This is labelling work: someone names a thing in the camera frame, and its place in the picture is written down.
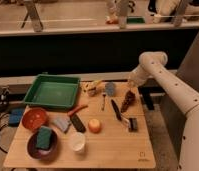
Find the clear plastic cup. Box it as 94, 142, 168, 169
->
68, 132, 86, 154

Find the dark purple plate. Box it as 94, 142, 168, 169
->
27, 131, 58, 160

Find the small dark fork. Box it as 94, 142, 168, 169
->
101, 93, 106, 111

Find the green plastic tray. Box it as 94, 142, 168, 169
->
23, 74, 80, 109

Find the dark red grape bunch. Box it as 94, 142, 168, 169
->
121, 91, 135, 112

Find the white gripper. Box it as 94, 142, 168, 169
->
128, 66, 147, 88

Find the yellow toy item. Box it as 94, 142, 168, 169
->
84, 80, 101, 97

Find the blue box on floor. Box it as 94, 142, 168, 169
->
8, 108, 24, 127

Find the black knife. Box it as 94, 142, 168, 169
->
111, 99, 122, 121

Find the red bowl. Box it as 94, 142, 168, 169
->
22, 107, 48, 131

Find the green sponge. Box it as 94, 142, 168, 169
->
36, 126, 52, 150

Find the black binder clip brush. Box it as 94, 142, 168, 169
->
123, 118, 138, 132

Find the grey cloth piece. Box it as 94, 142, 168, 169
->
52, 117, 71, 133

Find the red yellow apple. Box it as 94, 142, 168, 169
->
88, 119, 102, 133

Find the wooden table board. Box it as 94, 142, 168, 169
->
3, 82, 156, 169

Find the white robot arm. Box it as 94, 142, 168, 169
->
128, 51, 199, 171

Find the black remote control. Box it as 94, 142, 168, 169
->
70, 114, 86, 133

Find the blue grey round object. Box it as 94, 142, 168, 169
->
105, 82, 116, 96

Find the orange carrot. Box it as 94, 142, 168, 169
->
67, 104, 88, 116

